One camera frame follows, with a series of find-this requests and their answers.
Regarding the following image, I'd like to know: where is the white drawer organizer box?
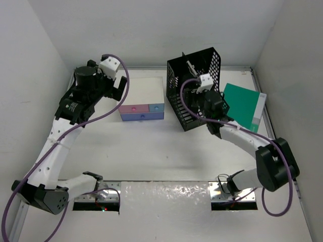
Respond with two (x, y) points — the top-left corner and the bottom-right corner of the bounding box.
(118, 77), (165, 122)

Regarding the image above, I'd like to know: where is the green notebook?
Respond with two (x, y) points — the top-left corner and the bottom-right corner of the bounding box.
(224, 83), (267, 133)

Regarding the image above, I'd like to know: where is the blue pulled-out drawer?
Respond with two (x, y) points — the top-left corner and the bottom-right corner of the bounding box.
(149, 103), (165, 112)

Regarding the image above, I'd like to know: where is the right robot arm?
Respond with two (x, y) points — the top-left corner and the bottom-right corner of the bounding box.
(180, 90), (300, 195)

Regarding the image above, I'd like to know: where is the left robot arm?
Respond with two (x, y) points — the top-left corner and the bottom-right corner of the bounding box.
(12, 54), (130, 215)

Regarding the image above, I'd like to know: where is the black mesh file organizer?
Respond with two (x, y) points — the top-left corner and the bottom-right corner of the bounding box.
(166, 47), (233, 131)

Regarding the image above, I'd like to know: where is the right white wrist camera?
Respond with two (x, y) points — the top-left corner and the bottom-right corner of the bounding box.
(196, 73), (213, 93)

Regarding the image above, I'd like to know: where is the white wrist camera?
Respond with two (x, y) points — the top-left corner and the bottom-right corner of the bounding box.
(98, 57), (121, 80)
(196, 73), (213, 93)

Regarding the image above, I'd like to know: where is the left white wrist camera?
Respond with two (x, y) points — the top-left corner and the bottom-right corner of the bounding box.
(98, 57), (121, 80)

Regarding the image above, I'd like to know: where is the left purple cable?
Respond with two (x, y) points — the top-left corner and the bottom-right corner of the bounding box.
(0, 53), (131, 242)

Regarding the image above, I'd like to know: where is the purple cable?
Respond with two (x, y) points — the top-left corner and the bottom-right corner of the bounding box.
(179, 78), (295, 217)
(0, 53), (131, 242)

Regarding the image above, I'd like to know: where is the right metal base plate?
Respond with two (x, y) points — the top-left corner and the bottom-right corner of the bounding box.
(209, 181), (256, 203)

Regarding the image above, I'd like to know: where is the metal base plate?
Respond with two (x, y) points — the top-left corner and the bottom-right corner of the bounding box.
(74, 180), (121, 203)
(209, 181), (256, 203)

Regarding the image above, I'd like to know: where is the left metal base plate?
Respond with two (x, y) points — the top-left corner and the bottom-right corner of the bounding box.
(74, 180), (121, 203)

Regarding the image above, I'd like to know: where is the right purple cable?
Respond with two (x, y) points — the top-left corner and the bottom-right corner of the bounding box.
(179, 78), (295, 217)

